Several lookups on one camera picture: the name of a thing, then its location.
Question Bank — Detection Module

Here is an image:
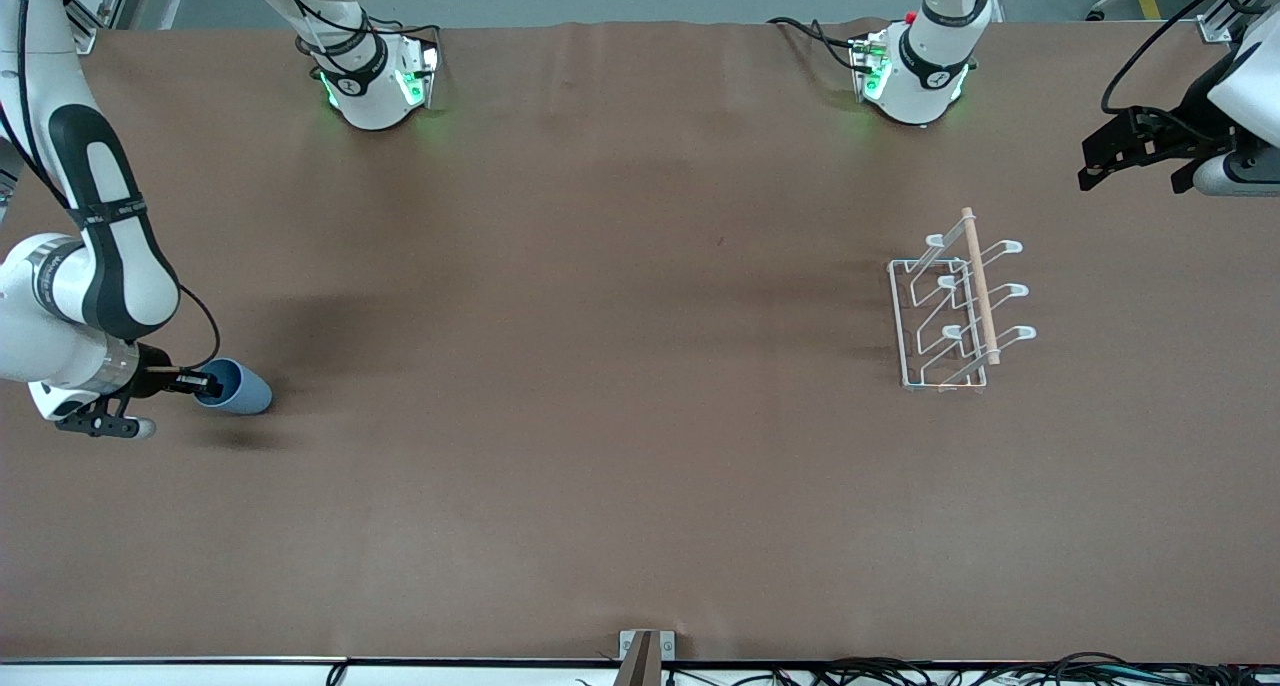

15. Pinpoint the aluminium frame profile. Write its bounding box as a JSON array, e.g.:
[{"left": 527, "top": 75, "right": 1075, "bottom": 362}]
[
  {"left": 1198, "top": 0, "right": 1269, "bottom": 43},
  {"left": 65, "top": 0, "right": 137, "bottom": 55}
]

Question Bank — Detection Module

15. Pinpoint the white wire cup rack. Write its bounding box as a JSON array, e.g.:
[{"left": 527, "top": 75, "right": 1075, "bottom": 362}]
[{"left": 887, "top": 206, "right": 1038, "bottom": 394}]

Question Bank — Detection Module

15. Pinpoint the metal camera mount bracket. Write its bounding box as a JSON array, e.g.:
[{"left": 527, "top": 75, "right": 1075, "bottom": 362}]
[{"left": 618, "top": 629, "right": 677, "bottom": 686}]

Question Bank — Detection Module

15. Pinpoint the black right arm base cable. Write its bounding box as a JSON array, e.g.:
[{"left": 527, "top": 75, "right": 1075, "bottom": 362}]
[{"left": 295, "top": 1, "right": 443, "bottom": 79}]

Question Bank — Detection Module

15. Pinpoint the black left arm base cable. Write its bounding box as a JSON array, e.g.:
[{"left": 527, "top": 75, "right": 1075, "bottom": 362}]
[{"left": 767, "top": 16, "right": 864, "bottom": 74}]

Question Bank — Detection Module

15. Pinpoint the blue plastic cup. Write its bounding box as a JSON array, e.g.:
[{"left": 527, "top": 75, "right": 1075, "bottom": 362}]
[{"left": 195, "top": 357, "right": 273, "bottom": 416}]

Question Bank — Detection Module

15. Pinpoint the brown table cover mat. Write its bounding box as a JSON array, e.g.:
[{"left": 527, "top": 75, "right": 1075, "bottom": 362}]
[{"left": 0, "top": 18, "right": 1280, "bottom": 665}]

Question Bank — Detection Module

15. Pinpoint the black arm base cable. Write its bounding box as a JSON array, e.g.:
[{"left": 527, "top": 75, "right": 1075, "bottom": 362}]
[
  {"left": 295, "top": 1, "right": 443, "bottom": 79},
  {"left": 767, "top": 16, "right": 864, "bottom": 74}
]

